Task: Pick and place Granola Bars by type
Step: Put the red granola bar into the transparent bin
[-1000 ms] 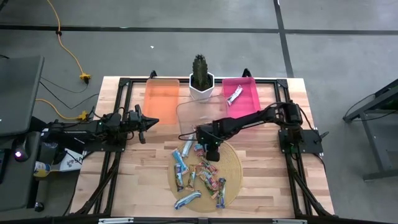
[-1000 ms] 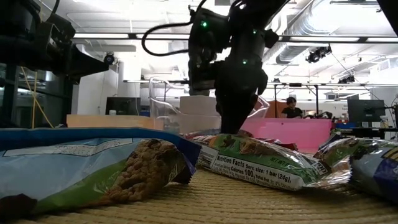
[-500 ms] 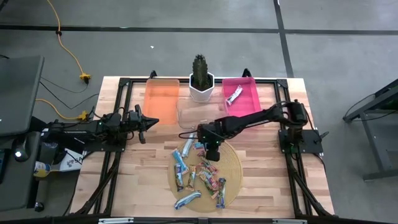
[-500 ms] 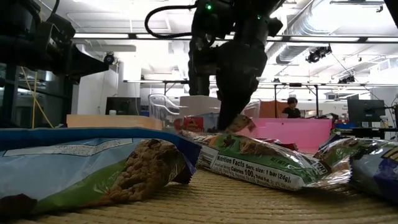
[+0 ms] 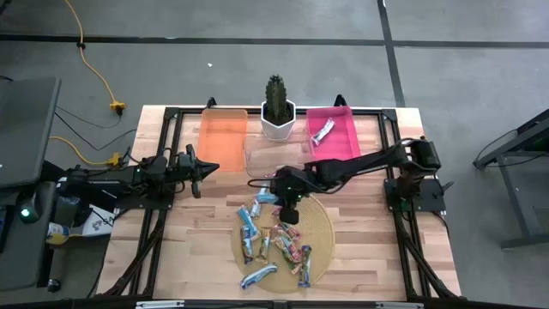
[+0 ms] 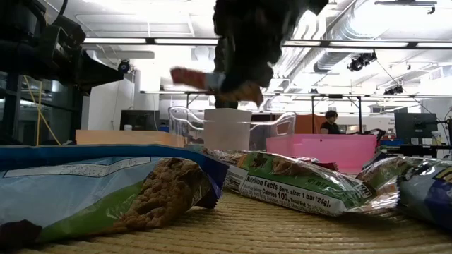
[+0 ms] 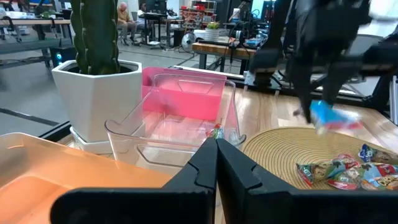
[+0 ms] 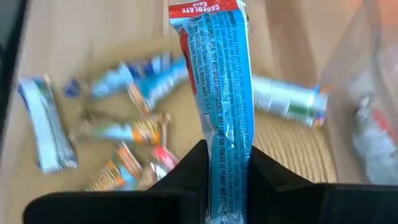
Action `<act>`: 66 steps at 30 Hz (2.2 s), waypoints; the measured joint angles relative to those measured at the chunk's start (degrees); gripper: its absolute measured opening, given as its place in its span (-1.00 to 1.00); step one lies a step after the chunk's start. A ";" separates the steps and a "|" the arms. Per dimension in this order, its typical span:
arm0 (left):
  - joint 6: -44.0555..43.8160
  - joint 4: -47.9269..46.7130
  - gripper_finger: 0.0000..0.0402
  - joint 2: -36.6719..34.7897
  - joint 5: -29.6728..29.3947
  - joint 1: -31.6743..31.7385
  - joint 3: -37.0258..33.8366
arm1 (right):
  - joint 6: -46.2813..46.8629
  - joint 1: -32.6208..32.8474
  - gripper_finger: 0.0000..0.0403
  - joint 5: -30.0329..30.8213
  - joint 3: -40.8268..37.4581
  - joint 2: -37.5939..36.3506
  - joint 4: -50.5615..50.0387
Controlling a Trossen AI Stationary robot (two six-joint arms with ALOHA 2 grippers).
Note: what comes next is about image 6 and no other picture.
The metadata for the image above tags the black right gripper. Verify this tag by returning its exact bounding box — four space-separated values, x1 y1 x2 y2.
215 10 311 92

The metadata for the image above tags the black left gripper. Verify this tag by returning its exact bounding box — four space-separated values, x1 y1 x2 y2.
35 42 125 95

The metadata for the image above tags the red white granola bar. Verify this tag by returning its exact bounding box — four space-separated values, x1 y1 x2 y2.
169 66 265 107

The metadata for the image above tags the green clear-ended granola bar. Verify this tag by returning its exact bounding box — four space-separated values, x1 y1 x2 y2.
355 156 417 191

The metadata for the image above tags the blue yellow-lettered granola bar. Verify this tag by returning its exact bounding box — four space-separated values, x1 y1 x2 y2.
397 160 452 232

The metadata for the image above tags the long ceiling light bar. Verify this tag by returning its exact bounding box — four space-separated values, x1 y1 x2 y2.
83 36 452 49

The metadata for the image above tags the white hexagonal plant pot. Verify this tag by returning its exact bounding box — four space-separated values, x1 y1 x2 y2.
203 107 253 152

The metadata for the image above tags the black computer monitor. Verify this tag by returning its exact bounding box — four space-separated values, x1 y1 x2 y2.
394 111 439 140
119 109 162 132

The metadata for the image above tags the orange translucent plastic bin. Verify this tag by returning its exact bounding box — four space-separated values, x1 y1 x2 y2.
75 129 187 148

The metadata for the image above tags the orange partition panel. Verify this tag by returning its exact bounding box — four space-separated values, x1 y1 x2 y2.
295 113 324 135

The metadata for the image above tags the clear plastic bin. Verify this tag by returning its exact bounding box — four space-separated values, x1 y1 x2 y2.
167 105 297 152

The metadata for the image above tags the person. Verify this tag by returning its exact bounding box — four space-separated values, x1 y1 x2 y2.
319 109 342 135

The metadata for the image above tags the pink translucent plastic bin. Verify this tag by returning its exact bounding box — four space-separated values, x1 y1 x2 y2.
265 133 378 174

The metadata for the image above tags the black ceiling spotlight cluster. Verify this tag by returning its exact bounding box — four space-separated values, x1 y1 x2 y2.
347 52 377 73

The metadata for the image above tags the round woven straw placemat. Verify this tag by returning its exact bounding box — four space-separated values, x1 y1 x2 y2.
13 190 452 254

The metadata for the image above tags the black ceiling track fixture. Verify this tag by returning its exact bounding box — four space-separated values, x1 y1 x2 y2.
374 0 439 15

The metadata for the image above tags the black background desk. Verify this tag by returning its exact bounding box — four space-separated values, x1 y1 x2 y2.
383 143 452 158

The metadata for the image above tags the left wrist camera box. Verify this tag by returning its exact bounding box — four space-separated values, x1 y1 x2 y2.
42 13 88 49

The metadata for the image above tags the black background desk frame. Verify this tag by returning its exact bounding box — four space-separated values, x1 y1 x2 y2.
141 90 416 135

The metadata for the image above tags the yellow extension cable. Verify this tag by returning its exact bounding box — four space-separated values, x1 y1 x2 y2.
23 75 61 146

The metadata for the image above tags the silver ventilation duct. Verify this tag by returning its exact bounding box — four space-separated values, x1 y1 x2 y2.
282 0 452 73

